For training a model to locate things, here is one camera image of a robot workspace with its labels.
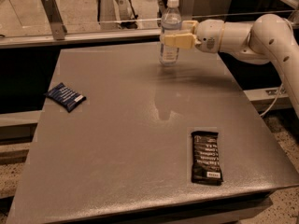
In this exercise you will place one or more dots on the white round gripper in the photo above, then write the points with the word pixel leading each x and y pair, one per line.
pixel 207 34

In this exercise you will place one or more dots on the clear plastic water bottle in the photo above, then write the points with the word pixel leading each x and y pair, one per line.
pixel 170 22

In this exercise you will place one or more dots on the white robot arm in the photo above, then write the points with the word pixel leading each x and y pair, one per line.
pixel 268 39

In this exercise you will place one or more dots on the black rxbar chocolate wrapper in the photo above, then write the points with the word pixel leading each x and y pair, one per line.
pixel 206 167

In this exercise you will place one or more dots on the blue rxbar blueberry wrapper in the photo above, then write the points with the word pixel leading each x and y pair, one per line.
pixel 65 96

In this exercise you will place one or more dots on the grey metal bracket right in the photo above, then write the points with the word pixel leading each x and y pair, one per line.
pixel 186 9

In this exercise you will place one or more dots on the grey metal bracket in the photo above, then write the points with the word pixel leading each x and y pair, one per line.
pixel 54 18
pixel 186 9

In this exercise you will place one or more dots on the aluminium rail with glass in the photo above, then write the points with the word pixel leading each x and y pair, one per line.
pixel 82 40

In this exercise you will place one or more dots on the grey metal bracket left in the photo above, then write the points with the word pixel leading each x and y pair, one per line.
pixel 54 18

